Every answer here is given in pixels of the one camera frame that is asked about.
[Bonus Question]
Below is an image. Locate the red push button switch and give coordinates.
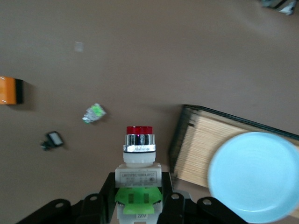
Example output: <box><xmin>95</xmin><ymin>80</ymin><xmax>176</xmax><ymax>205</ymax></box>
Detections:
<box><xmin>115</xmin><ymin>126</ymin><xmax>164</xmax><ymax>224</ymax></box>

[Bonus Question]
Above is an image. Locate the light blue plate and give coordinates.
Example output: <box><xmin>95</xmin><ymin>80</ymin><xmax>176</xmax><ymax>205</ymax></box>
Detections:
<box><xmin>207</xmin><ymin>132</ymin><xmax>299</xmax><ymax>224</ymax></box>

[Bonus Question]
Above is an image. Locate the silver metal bracket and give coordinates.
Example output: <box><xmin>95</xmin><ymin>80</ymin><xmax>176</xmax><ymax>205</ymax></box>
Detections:
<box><xmin>260</xmin><ymin>0</ymin><xmax>295</xmax><ymax>16</ymax></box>

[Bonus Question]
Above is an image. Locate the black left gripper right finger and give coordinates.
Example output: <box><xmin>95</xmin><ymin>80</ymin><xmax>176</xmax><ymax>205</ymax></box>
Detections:
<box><xmin>158</xmin><ymin>172</ymin><xmax>248</xmax><ymax>224</ymax></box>

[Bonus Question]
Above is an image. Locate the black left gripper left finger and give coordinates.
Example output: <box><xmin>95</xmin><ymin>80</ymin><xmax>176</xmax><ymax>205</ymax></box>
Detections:
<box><xmin>16</xmin><ymin>173</ymin><xmax>117</xmax><ymax>224</ymax></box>

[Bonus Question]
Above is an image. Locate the small black switch part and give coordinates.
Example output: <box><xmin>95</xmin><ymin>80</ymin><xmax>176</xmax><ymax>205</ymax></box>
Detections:
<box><xmin>40</xmin><ymin>131</ymin><xmax>64</xmax><ymax>151</ymax></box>

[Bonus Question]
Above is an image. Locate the green white contact block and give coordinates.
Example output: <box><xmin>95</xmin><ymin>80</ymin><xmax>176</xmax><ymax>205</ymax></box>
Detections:
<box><xmin>82</xmin><ymin>103</ymin><xmax>107</xmax><ymax>126</ymax></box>

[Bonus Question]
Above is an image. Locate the wooden shelf board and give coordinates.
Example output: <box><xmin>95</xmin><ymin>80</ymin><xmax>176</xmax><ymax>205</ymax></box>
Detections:
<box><xmin>171</xmin><ymin>109</ymin><xmax>299</xmax><ymax>219</ymax></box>

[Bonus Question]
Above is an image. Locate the orange button enclosure box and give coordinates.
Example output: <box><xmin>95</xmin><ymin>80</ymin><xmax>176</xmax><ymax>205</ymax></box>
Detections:
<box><xmin>0</xmin><ymin>76</ymin><xmax>24</xmax><ymax>105</ymax></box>

